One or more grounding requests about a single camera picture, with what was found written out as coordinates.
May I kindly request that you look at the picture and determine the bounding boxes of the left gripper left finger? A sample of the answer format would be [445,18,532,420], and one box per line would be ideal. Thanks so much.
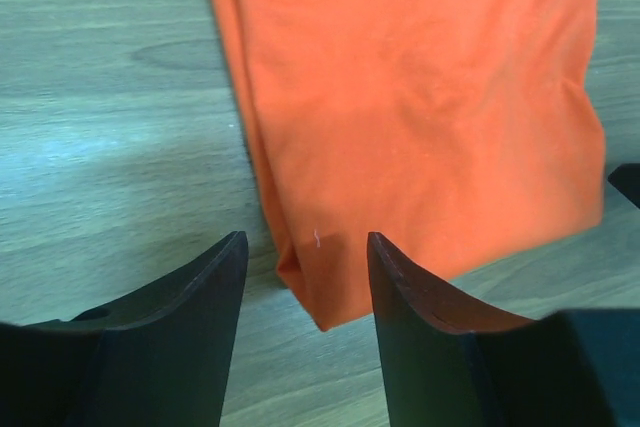
[37,231,248,426]

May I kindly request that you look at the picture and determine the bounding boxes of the orange t shirt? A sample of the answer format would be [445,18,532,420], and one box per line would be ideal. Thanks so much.
[212,0,606,330]

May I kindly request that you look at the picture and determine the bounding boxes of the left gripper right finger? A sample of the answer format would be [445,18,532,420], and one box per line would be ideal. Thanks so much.
[368,233,615,426]

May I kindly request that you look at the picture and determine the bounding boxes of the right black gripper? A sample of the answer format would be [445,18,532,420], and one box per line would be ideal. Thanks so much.
[607,163,640,208]

